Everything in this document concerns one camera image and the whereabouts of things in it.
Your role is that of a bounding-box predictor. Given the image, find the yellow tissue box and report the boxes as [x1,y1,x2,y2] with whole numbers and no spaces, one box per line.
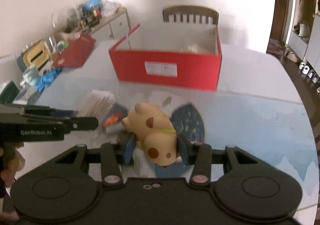
[16,40,52,72]

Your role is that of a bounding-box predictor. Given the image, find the round fish pattern mat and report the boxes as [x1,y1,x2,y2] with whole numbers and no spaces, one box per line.
[100,91,206,178]

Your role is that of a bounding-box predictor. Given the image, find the tan wooden block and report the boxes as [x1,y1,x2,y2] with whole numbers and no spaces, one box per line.
[76,90,116,119]

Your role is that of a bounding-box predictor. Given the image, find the blue globe toy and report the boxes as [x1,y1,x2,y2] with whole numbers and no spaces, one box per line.
[85,0,101,17]

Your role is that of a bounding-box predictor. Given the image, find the blue rubber gloves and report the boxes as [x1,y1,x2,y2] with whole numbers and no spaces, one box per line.
[34,69,62,92]

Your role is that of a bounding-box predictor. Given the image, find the red paper bag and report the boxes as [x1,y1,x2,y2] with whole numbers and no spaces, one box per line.
[52,34,96,68]

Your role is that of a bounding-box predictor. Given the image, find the wooden chair behind table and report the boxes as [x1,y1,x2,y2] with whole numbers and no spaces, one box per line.
[162,5,219,25]

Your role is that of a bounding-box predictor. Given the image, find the tan spotted pig toy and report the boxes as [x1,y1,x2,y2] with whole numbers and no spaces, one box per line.
[121,103,177,166]

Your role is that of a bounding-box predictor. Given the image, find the white sideboard cabinet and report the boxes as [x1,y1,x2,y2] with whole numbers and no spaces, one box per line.
[89,7,131,42]

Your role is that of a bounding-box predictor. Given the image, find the person's hand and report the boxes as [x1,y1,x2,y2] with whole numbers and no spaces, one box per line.
[1,142,25,224]

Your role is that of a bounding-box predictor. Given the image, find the red cardboard box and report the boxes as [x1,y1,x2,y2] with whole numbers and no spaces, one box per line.
[108,23,222,91]

